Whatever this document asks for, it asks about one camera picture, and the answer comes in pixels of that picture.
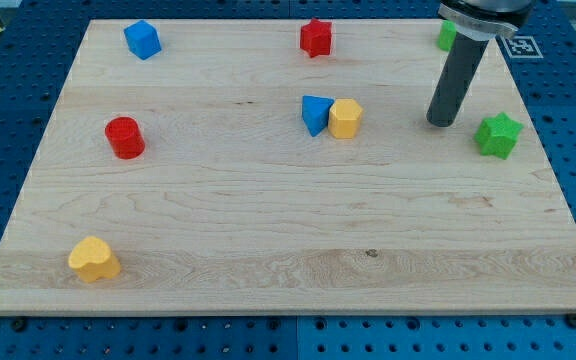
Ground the green block at back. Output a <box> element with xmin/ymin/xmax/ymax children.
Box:
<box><xmin>437</xmin><ymin>20</ymin><xmax>457</xmax><ymax>52</ymax></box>

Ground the yellow heart block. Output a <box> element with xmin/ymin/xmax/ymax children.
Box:
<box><xmin>67</xmin><ymin>236</ymin><xmax>121</xmax><ymax>283</ymax></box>

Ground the wooden board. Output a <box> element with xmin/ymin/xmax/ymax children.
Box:
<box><xmin>0</xmin><ymin>19</ymin><xmax>576</xmax><ymax>317</ymax></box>

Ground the robot arm flange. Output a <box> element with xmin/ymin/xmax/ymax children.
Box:
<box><xmin>438</xmin><ymin>0</ymin><xmax>535</xmax><ymax>41</ymax></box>

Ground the blue cube block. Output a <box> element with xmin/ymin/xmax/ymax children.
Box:
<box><xmin>123</xmin><ymin>20</ymin><xmax>162</xmax><ymax>60</ymax></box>

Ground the fiducial marker tag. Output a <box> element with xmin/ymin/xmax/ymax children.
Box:
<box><xmin>502</xmin><ymin>35</ymin><xmax>543</xmax><ymax>59</ymax></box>

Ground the yellow hexagon block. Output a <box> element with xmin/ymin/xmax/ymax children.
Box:
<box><xmin>328</xmin><ymin>98</ymin><xmax>363</xmax><ymax>139</ymax></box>

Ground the blue triangle block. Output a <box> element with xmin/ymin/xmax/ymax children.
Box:
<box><xmin>302</xmin><ymin>95</ymin><xmax>334</xmax><ymax>137</ymax></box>

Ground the red star block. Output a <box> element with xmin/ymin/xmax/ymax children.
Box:
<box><xmin>300</xmin><ymin>18</ymin><xmax>332</xmax><ymax>58</ymax></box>

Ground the green star block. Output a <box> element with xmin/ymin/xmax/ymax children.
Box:
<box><xmin>474</xmin><ymin>112</ymin><xmax>524</xmax><ymax>159</ymax></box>

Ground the red cylinder block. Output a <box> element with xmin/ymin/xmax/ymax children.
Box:
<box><xmin>105</xmin><ymin>117</ymin><xmax>145</xmax><ymax>159</ymax></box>

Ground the black cylindrical pointer rod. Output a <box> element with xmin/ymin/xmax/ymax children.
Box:
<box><xmin>426</xmin><ymin>33</ymin><xmax>488</xmax><ymax>128</ymax></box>

